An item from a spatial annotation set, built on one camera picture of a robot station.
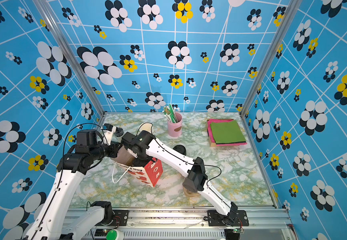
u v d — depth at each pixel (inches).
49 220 15.1
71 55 34.0
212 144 38.6
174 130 39.1
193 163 20.5
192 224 28.5
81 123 39.7
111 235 24.3
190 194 29.7
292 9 26.9
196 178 19.8
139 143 21.1
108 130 24.7
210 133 40.5
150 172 26.8
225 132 40.5
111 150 25.0
